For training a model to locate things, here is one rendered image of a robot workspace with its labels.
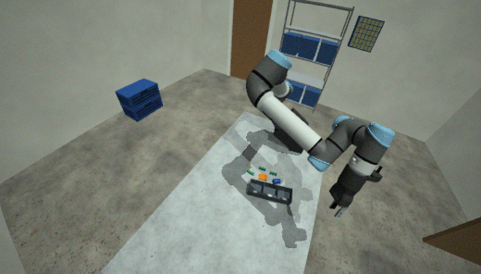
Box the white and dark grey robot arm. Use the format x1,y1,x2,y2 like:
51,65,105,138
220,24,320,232
246,49,395,172

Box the black rack of three bins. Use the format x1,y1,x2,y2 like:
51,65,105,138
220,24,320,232
247,179,292,206

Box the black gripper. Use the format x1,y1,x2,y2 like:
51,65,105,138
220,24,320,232
329,153,383,218

